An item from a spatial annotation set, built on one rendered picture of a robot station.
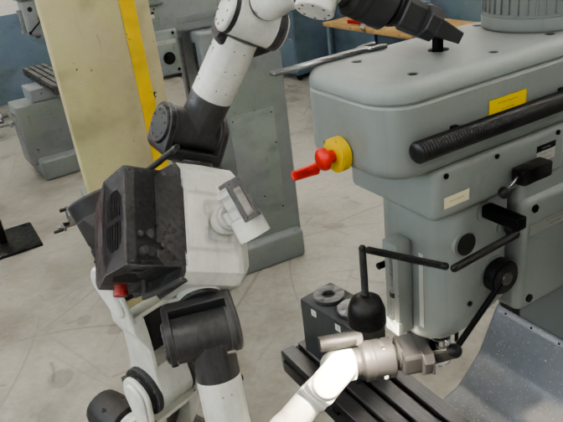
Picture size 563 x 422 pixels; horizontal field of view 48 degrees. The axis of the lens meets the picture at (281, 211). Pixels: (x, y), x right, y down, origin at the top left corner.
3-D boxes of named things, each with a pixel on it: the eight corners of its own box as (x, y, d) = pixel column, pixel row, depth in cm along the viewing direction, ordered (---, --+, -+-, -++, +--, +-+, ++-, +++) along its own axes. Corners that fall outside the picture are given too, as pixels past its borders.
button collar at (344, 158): (344, 177, 105) (342, 143, 103) (323, 167, 110) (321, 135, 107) (353, 173, 106) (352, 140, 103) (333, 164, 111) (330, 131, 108)
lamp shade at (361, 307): (341, 326, 120) (338, 300, 117) (358, 306, 125) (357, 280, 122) (375, 337, 116) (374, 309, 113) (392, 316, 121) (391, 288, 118)
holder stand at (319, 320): (357, 385, 174) (352, 326, 165) (305, 350, 190) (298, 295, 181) (387, 364, 180) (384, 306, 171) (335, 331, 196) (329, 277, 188)
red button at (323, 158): (326, 175, 104) (323, 152, 103) (312, 168, 108) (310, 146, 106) (342, 169, 106) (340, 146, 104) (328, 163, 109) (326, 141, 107)
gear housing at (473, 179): (436, 226, 107) (436, 172, 103) (349, 185, 126) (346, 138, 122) (565, 170, 121) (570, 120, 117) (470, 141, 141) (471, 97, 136)
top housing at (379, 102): (394, 191, 98) (389, 91, 91) (302, 150, 119) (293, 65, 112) (587, 115, 118) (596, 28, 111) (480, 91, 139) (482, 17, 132)
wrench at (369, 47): (278, 78, 105) (277, 73, 105) (266, 74, 108) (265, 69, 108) (387, 48, 117) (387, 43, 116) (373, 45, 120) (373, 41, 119)
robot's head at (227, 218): (229, 249, 126) (253, 239, 120) (204, 206, 126) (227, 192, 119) (251, 236, 131) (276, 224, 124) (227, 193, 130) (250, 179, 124)
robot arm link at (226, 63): (279, 1, 130) (235, 94, 141) (223, -23, 124) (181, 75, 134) (295, 23, 122) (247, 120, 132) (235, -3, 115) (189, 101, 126)
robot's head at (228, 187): (229, 230, 126) (240, 226, 119) (209, 192, 126) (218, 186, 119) (255, 215, 128) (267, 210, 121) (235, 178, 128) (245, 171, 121)
